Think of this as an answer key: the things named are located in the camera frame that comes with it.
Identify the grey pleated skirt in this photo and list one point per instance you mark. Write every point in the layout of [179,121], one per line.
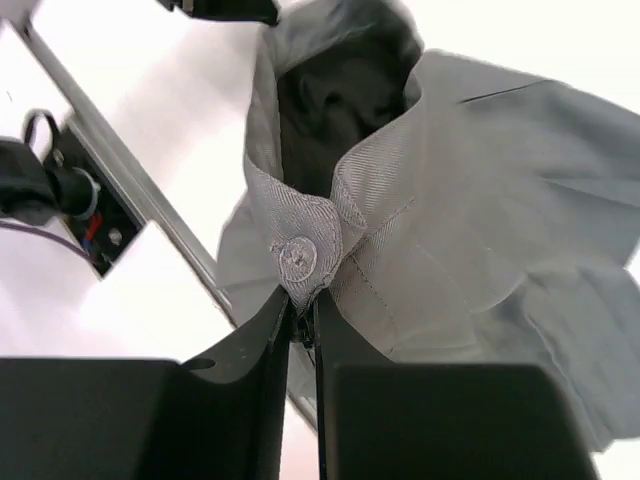
[456,211]

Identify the aluminium left frame rail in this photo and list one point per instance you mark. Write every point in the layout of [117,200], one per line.
[181,117]

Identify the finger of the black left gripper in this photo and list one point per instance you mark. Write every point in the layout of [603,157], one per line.
[263,11]

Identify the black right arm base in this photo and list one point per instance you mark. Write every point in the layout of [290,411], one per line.
[51,187]

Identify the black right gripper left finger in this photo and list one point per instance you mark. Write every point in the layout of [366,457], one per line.
[217,416]

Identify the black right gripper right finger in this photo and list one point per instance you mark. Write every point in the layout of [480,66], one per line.
[378,419]

